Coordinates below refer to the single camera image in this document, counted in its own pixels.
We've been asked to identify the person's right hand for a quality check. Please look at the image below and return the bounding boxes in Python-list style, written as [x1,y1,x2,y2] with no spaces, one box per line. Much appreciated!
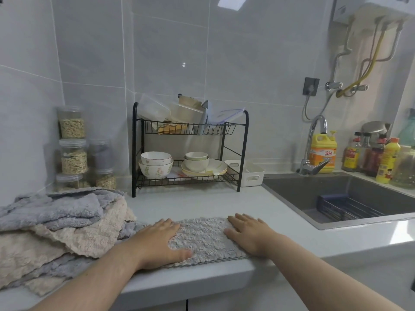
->
[224,213,281,258]

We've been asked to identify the person's left hand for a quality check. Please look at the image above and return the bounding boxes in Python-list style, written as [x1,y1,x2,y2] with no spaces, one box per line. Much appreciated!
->
[129,218,194,271]

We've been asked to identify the grey checked towel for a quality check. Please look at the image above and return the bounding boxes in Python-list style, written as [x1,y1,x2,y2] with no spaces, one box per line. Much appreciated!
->
[139,217,251,269]

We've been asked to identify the pile of fluffy cloths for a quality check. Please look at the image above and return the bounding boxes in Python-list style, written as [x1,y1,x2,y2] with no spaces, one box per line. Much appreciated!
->
[0,187,147,297]

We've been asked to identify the person's left forearm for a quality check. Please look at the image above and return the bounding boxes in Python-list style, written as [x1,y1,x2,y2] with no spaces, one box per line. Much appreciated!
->
[31,242,143,311]

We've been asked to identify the person's right forearm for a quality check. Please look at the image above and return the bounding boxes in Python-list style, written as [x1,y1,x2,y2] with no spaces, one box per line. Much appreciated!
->
[265,235,406,311]

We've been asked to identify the grey kitchen sink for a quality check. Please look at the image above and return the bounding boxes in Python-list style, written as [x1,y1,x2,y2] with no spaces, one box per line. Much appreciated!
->
[262,171,415,231]

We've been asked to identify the white plastic basket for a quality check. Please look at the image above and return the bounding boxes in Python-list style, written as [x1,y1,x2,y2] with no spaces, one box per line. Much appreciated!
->
[224,159,266,188]

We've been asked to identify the small bowls on plates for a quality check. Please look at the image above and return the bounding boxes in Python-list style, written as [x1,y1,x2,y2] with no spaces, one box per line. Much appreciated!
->
[181,164,229,178]

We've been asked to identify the small clear jar of oats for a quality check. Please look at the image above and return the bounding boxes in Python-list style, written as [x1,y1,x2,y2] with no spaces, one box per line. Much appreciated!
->
[94,168,118,190]

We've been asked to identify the blue sink drain rack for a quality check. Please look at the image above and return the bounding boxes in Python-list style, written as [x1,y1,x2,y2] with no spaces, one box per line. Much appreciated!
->
[316,193,387,222]

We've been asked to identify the chrome faucet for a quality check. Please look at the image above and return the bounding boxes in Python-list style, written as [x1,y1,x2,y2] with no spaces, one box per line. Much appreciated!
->
[299,114,331,177]

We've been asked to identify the clear jar grey contents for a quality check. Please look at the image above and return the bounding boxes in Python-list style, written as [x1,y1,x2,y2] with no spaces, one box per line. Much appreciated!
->
[88,139,115,171]

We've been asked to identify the short clear plastic jar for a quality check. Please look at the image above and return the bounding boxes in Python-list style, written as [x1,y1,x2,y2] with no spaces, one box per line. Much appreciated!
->
[55,173,83,192]

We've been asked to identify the yellow detergent bottle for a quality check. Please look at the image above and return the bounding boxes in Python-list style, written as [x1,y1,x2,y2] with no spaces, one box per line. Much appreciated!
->
[309,131,338,174]

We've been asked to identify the yellow dish cloth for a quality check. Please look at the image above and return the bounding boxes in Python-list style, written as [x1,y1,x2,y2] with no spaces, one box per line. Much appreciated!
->
[158,122,189,135]

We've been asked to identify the blue rimmed container lid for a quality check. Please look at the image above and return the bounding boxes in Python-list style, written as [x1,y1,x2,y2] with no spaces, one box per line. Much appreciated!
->
[211,108,247,124]

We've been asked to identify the yellow label sauce bottle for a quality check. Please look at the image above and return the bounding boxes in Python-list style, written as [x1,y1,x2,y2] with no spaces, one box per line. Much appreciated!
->
[342,132,362,173]

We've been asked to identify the grey plastic lid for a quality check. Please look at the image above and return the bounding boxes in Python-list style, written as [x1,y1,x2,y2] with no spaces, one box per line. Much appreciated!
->
[198,100,210,136]

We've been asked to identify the large clear food container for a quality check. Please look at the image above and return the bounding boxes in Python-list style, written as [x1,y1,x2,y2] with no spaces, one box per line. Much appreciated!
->
[168,102,208,125]

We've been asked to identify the clear plastic food container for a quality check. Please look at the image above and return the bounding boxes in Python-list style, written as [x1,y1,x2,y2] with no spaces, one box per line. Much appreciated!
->
[137,93,172,121]

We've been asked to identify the group of condiment bottles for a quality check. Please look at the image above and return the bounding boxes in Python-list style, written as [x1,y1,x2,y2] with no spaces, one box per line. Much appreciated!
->
[364,138,387,178]

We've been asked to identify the tan lid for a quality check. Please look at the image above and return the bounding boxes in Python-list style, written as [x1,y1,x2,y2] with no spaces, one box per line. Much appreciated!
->
[178,95,203,109]

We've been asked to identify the yellow squeeze bottle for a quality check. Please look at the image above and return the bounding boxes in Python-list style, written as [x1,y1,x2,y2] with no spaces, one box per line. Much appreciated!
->
[376,137,401,184]

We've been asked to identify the steel pot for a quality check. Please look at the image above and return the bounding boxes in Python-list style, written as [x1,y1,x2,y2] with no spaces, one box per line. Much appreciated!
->
[360,121,392,138]

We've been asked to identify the clear glass bottle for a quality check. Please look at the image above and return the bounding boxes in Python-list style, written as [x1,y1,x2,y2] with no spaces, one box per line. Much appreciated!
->
[389,145,415,190]

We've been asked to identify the green spray bottle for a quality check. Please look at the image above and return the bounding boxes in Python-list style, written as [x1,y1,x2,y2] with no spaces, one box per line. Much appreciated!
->
[399,108,415,146]

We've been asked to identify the metal water pipe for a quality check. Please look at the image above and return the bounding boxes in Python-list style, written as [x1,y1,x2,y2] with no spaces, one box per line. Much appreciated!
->
[330,16,354,83]
[358,21,405,83]

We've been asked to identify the black wire dish rack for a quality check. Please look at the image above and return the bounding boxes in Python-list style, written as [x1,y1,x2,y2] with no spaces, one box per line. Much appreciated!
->
[131,102,249,198]

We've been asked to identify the grey power cable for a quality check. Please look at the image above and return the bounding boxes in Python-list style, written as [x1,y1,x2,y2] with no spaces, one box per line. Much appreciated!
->
[302,95,321,122]

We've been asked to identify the black wall socket with plug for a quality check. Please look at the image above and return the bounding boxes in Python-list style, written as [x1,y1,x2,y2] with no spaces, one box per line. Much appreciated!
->
[302,76,321,97]

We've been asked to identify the yellow gas hose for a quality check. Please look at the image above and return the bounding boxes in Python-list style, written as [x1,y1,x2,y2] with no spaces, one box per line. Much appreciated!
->
[336,24,388,99]

